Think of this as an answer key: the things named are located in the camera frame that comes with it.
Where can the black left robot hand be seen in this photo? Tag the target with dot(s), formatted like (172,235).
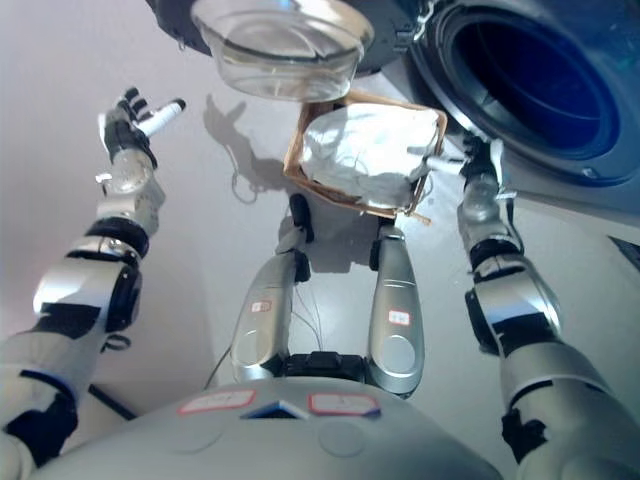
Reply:
(122,132)

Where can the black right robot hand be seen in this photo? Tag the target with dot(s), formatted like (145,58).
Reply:
(480,162)

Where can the white cloth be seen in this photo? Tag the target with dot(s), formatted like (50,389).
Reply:
(360,145)

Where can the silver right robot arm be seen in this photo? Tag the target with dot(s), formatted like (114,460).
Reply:
(520,310)

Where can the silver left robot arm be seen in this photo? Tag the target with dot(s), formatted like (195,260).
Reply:
(85,285)

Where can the grey front-load washing machine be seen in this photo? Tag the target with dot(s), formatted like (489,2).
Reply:
(530,75)

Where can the brown woven laundry basket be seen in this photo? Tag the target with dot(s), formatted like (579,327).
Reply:
(340,197)

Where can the round washing machine door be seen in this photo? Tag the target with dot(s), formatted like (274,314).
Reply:
(280,60)

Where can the silver right robot leg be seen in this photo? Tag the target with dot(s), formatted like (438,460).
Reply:
(395,300)

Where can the silver robot leg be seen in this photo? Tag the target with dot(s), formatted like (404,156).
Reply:
(395,300)
(265,300)

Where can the silver left robot leg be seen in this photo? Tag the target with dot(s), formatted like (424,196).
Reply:
(265,300)

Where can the silver robot torso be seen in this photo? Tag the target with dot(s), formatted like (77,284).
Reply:
(280,440)

